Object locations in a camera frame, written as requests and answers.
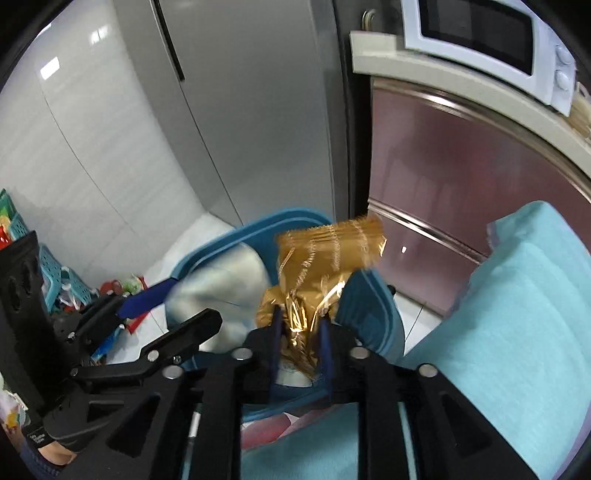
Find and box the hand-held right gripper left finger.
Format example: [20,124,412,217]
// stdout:
[58,305,284,480]

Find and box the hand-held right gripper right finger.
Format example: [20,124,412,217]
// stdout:
[318,318,539,480]

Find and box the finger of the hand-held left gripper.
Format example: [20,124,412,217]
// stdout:
[69,277,178,344]
[69,308,223,381]

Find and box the white paper towel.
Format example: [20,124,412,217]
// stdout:
[166,244,274,354]

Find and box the blue trash bin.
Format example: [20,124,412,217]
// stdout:
[171,209,406,423]

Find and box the gold foil wrapper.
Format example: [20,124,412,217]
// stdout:
[255,215,387,374]

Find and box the person's left forearm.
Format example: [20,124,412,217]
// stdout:
[21,438,77,480]

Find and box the colourful toy pile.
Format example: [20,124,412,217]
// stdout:
[90,274,153,365]

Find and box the teal plastic basket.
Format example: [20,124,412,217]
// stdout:
[0,188,100,319]

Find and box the blue printed tablecloth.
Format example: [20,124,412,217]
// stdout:
[240,200,591,480]

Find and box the grey refrigerator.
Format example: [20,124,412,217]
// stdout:
[113,0,370,232]

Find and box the white kitchen countertop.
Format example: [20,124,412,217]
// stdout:
[349,30,591,204]

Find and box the white microwave oven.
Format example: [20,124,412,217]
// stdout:
[401,0,578,116]

